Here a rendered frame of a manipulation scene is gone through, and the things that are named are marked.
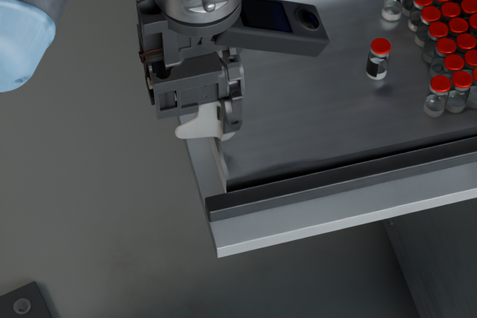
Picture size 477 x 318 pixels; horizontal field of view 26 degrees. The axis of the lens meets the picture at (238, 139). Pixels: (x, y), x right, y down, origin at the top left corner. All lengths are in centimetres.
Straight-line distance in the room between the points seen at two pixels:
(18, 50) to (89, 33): 163
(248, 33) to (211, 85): 6
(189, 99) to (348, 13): 30
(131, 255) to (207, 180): 97
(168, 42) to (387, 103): 31
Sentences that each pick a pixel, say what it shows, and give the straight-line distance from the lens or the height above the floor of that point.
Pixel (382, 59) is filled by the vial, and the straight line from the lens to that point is 108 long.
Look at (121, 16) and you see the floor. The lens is 234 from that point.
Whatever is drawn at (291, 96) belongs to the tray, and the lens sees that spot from 109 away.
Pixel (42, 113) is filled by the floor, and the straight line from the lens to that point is 220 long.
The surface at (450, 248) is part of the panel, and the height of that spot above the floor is 37.
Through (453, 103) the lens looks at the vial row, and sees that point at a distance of 108.
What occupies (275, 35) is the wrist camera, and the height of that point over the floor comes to 106.
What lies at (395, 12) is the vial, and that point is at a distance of 115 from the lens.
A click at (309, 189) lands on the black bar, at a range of 100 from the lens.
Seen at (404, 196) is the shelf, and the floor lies 88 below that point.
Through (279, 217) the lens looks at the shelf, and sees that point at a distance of 101.
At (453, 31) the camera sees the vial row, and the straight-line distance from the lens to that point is 111.
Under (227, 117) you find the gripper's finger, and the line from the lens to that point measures 93.
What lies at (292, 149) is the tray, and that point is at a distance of 105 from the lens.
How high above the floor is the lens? 175
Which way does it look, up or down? 56 degrees down
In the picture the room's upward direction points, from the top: straight up
